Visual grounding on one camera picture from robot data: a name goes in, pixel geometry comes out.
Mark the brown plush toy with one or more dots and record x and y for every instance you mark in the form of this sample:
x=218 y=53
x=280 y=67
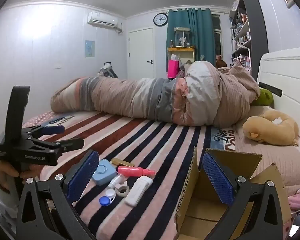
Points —
x=220 y=62

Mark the yellow cabinet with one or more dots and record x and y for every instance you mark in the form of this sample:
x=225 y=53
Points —
x=180 y=49

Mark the black flat bar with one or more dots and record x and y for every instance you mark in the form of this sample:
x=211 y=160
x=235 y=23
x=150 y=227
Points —
x=270 y=89

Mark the dark bookshelf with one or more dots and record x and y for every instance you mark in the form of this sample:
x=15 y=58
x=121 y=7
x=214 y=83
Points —
x=255 y=17

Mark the wall poster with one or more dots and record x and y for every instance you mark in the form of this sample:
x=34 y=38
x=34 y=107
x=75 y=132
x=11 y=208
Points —
x=89 y=48

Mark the tan plush toy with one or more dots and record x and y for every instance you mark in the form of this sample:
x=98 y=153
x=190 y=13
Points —
x=265 y=130

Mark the striped blanket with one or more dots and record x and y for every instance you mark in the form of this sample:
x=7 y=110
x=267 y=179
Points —
x=152 y=140

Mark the white headboard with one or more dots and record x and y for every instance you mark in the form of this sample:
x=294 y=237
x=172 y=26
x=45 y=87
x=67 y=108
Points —
x=285 y=72

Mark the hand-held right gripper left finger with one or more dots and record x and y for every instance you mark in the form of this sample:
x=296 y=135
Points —
x=81 y=177

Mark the gold bar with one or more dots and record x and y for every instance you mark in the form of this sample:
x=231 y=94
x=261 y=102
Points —
x=122 y=162

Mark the green plush toy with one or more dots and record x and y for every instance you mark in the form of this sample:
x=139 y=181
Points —
x=263 y=97

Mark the white door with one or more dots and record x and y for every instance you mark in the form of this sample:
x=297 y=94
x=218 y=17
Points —
x=141 y=52

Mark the white earbud case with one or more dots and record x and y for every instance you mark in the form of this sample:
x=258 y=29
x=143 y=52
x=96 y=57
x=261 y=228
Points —
x=136 y=192

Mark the white air conditioner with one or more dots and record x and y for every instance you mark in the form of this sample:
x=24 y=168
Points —
x=102 y=18

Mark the pink soft item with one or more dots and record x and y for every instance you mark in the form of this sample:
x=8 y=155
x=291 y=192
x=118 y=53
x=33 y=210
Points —
x=298 y=200

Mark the pink spray bottle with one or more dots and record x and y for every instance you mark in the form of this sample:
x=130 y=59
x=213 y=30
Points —
x=132 y=171

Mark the pink gift bag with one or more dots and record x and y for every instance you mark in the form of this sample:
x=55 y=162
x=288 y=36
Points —
x=173 y=69

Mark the teal curtain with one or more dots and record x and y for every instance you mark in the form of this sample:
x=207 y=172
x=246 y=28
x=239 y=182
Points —
x=202 y=37

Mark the beige tape roll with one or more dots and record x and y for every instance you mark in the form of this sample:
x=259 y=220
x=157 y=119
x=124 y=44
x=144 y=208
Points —
x=126 y=192

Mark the pink bed sheet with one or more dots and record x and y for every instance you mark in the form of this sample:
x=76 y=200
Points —
x=270 y=160

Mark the cardboard box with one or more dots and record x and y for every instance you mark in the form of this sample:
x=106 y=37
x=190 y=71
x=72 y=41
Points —
x=233 y=158

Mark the rolled pink grey duvet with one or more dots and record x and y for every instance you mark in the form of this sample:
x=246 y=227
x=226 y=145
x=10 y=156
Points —
x=130 y=97

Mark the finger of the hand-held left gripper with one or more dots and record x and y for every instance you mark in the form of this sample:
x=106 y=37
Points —
x=70 y=143
x=53 y=129

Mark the small white spray bottle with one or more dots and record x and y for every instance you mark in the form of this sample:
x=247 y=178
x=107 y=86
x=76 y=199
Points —
x=115 y=181

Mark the blue white contact lens case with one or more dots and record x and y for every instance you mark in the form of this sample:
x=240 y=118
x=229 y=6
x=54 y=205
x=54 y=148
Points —
x=104 y=200

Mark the light blue rounded case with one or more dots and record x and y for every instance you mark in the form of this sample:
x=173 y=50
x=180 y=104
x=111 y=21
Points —
x=103 y=171

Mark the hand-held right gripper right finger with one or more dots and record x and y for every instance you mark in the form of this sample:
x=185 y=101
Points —
x=217 y=180

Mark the glass display case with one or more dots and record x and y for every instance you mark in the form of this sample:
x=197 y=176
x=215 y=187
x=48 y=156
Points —
x=182 y=37

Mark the person's left hand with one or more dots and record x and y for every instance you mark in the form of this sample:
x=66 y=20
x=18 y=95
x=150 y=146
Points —
x=5 y=171

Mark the round wall clock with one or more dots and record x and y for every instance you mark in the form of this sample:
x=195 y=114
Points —
x=160 y=19

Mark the window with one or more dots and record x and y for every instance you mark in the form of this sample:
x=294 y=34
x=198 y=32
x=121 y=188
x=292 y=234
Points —
x=216 y=35

